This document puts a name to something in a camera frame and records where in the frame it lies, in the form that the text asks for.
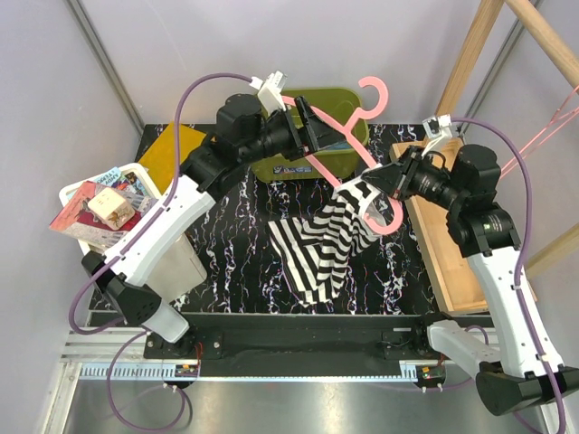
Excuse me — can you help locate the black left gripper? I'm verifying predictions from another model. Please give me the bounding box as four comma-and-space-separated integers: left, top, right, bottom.
240, 96, 346, 165

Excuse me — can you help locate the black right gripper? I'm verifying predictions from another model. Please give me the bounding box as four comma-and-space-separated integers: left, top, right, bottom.
361, 145, 465, 212

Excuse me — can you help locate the thick pink plastic hanger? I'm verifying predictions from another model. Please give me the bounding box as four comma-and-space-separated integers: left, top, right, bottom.
280, 75, 405, 235

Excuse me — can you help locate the black white striped tank top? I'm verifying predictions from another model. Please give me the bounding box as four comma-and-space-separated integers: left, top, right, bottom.
268, 178, 386, 307

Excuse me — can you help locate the thin pink wire hanger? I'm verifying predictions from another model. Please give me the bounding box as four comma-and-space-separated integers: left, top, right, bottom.
517, 86, 578, 159

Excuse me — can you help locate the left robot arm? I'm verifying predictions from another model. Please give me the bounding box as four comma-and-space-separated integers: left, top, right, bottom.
81, 94, 346, 358

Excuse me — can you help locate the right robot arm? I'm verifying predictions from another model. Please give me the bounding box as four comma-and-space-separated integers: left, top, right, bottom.
362, 145, 578, 416

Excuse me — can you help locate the olive green plastic basket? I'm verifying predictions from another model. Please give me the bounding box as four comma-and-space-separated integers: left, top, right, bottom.
251, 87, 362, 183

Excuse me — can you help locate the yellow translucent folder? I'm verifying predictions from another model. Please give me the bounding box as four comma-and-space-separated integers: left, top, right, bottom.
136, 123, 205, 193

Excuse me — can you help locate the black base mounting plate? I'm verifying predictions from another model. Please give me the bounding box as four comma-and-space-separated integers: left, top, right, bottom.
143, 313, 450, 382

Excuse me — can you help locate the small cream cube box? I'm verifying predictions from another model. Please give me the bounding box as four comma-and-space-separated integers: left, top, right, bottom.
88, 187, 135, 231

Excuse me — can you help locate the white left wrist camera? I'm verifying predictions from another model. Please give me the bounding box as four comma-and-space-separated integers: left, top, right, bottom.
250, 71, 287, 115

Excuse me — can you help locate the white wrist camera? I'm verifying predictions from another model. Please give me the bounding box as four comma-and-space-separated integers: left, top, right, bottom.
422, 114, 453, 157
250, 71, 287, 115

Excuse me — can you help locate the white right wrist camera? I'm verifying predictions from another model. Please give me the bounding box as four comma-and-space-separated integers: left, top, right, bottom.
422, 114, 453, 157

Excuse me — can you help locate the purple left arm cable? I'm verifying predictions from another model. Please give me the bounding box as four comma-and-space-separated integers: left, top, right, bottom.
67, 71, 268, 429

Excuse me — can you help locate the aluminium rail frame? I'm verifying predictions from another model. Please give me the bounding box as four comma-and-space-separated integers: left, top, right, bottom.
43, 325, 579, 434

